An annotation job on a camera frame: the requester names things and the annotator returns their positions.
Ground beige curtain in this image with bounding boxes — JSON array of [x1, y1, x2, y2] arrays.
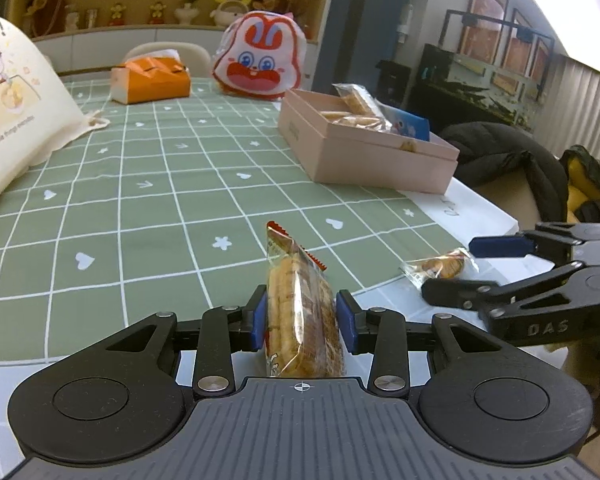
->
[[542, 55, 600, 161]]

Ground small cookie packet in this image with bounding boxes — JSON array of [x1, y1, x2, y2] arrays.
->
[[399, 248, 479, 288]]

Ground framed wall picture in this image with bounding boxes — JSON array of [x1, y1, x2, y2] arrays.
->
[[530, 35, 552, 92], [457, 0, 509, 59], [502, 7, 536, 77]]

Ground blue snack packet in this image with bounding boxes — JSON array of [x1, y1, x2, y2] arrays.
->
[[380, 105, 431, 142]]

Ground beige cartoon tote bag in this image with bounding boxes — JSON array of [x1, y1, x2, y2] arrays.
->
[[0, 12, 109, 217]]

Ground pink cardboard box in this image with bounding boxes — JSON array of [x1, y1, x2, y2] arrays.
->
[[278, 88, 461, 196]]

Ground white vase with plant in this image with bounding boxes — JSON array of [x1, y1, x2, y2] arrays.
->
[[175, 0, 201, 25]]

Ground black padded jacket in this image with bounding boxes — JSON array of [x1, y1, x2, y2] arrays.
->
[[437, 121, 571, 227]]

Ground white yellow plush basket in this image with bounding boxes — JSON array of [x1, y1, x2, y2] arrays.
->
[[211, 0, 251, 28]]

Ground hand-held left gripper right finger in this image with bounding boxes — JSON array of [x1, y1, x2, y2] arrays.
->
[[336, 290, 511, 397]]

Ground green checked tablecloth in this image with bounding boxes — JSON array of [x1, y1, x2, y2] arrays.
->
[[0, 72, 521, 480]]

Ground orange tissue box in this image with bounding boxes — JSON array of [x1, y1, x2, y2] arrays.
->
[[111, 49, 192, 106]]

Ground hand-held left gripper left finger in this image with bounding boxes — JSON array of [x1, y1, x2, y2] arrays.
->
[[94, 286, 272, 397]]

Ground yellow black jacket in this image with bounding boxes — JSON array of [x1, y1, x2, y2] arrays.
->
[[560, 145, 600, 222]]

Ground biscuit packet red edge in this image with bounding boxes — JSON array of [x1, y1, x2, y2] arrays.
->
[[263, 220, 349, 379]]

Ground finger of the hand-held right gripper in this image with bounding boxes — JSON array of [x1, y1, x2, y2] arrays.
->
[[468, 221, 577, 260], [420, 262, 587, 319]]

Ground aquarium on black stand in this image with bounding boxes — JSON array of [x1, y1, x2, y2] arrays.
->
[[410, 42, 566, 132]]

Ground white red rabbit bag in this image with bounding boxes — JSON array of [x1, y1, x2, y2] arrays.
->
[[210, 9, 308, 101]]

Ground white wall device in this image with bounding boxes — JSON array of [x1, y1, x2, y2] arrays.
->
[[397, 4, 414, 44]]

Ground white sideboard cabinet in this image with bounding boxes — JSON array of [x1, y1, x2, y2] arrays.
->
[[30, 22, 321, 79]]

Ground clear biscuit packet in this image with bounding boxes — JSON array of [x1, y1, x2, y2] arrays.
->
[[331, 82, 381, 116]]

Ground black aquarium light frame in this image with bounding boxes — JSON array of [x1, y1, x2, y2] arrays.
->
[[442, 8, 556, 87]]

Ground black floor appliance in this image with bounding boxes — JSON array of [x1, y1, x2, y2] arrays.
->
[[375, 60, 417, 112]]

